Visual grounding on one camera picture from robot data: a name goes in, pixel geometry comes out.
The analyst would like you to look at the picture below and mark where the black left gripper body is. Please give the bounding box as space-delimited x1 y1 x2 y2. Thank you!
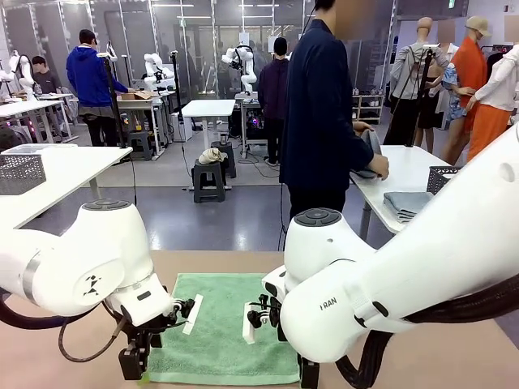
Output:
118 322 164 381

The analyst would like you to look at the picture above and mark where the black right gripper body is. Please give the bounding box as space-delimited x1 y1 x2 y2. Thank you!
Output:
298 352 321 389

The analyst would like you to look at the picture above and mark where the green terry towel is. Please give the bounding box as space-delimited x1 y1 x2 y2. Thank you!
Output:
146 272 301 386

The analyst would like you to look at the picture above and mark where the gray towel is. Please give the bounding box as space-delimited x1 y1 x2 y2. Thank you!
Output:
350 128 384 179

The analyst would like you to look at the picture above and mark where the person's right forearm navy sleeve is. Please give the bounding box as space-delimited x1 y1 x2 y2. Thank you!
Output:
344 137 375 169

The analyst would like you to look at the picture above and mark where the gray plastic woven basket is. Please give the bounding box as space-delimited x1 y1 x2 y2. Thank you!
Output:
0 153 47 196
427 165 463 195

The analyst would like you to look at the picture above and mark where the person's right hand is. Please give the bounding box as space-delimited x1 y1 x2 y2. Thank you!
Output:
367 153 391 180

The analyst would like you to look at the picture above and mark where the gray plastic step stool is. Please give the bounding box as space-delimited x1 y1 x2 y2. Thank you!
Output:
127 130 154 162
210 140 238 179
191 159 227 203

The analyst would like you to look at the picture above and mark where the folded blue-gray towel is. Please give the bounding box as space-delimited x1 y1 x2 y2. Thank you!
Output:
383 190 435 224

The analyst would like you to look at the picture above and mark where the beige crumpled cloth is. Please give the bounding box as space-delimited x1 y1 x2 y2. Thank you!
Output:
197 147 229 166

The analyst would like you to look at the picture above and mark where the white computer tower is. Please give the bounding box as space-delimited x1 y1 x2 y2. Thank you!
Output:
169 112 194 143

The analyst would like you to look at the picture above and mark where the person in navy jacket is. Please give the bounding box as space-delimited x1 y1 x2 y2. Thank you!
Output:
278 0 376 228

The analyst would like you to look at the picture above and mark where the workstation table with electronics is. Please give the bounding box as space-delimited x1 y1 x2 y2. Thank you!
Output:
234 92 271 159

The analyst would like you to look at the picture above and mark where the gray workbench desk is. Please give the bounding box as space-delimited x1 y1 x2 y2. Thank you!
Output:
116 95 178 157

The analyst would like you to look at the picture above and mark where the white shoe shelf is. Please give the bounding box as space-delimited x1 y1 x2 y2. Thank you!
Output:
351 93 385 125

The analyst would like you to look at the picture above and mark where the person in purple hoodie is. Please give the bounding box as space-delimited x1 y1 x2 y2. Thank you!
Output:
257 36 290 166

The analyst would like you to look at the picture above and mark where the mannequin in black dress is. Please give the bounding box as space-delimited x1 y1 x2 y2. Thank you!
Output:
416 64 446 154

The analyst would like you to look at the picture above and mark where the person in blue hoodie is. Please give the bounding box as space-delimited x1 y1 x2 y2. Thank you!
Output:
66 28 135 147

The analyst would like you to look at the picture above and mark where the thin black stand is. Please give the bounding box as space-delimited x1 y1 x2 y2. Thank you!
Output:
122 54 134 91

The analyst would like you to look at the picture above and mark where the seated person in black shirt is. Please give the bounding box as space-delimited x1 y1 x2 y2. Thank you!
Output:
31 55 62 139

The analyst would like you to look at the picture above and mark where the mannequin with orange trousers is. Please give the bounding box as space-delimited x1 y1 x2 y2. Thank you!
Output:
465 18 519 163

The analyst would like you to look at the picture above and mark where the mannequin in gray shirt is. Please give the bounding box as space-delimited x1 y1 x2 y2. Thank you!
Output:
388 16 451 143

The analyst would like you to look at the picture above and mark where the mannequin in floral outfit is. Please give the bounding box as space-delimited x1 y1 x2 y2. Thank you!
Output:
435 19 467 130

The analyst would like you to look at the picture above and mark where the mannequin in orange jacket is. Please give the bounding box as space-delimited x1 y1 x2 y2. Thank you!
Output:
440 15 494 165

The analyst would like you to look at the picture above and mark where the clothes rack with garments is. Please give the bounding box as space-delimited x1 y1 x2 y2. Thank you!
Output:
480 43 519 80

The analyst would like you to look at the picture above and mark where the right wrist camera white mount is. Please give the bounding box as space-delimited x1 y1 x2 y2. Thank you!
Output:
242 293 285 345

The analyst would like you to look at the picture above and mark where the left arm black cable bundle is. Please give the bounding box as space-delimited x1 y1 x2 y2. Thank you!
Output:
0 293 127 364

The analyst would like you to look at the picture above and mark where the arm black cable bundle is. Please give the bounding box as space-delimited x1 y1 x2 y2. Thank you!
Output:
336 271 519 389
0 293 127 364

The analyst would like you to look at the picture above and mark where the right arm black cable bundle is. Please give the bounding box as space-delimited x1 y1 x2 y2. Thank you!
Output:
336 271 519 389

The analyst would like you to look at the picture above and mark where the black camera tripod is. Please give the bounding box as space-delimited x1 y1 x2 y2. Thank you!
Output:
391 43 441 147
97 50 127 150

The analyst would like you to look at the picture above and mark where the black camera stand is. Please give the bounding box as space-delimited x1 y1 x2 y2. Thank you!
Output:
169 50 186 126

